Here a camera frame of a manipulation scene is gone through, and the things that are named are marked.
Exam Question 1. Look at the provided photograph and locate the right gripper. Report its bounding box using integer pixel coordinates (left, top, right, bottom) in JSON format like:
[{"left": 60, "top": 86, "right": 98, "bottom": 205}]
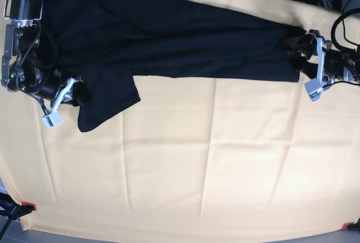
[{"left": 30, "top": 68, "right": 92, "bottom": 112}]

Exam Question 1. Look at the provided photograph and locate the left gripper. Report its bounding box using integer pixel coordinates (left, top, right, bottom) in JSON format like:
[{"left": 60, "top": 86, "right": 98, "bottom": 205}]
[{"left": 286, "top": 30, "right": 359, "bottom": 86}]

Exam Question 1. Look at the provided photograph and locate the dark navy T-shirt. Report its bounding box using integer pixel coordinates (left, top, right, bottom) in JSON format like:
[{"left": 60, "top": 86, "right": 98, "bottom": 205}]
[{"left": 36, "top": 0, "right": 305, "bottom": 132}]

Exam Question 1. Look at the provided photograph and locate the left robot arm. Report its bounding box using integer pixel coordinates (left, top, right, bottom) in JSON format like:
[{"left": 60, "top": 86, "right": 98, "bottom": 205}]
[{"left": 285, "top": 8, "right": 359, "bottom": 89}]

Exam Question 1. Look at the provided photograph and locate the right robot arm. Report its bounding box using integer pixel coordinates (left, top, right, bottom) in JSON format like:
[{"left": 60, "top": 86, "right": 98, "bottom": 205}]
[{"left": 1, "top": 0, "right": 91, "bottom": 114}]

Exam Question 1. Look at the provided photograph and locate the left red black clamp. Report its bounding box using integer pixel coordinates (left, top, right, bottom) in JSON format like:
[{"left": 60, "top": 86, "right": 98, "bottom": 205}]
[{"left": 1, "top": 193, "right": 37, "bottom": 220}]

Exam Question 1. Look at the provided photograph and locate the red black clamp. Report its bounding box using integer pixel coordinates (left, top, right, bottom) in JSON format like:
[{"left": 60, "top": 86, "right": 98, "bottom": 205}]
[
  {"left": 341, "top": 219, "right": 360, "bottom": 232},
  {"left": 1, "top": 193, "right": 37, "bottom": 220}
]

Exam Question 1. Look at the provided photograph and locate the yellow table cloth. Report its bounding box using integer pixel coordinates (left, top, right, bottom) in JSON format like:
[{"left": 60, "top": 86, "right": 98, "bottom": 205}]
[{"left": 0, "top": 0, "right": 360, "bottom": 240}]

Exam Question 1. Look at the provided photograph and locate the right red black clamp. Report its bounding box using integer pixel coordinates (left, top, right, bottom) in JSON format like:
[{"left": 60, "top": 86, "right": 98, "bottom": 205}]
[{"left": 341, "top": 219, "right": 360, "bottom": 232}]

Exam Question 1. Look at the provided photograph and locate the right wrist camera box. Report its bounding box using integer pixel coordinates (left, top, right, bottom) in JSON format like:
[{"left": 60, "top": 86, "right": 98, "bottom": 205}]
[{"left": 42, "top": 110, "right": 62, "bottom": 129}]

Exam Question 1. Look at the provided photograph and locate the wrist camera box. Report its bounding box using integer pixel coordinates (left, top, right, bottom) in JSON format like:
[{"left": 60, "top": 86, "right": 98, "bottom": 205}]
[
  {"left": 42, "top": 110, "right": 62, "bottom": 129},
  {"left": 304, "top": 78, "right": 323, "bottom": 102}
]

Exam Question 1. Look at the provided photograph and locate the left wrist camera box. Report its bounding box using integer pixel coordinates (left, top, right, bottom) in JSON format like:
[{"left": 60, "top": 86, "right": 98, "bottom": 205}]
[{"left": 304, "top": 78, "right": 323, "bottom": 102}]

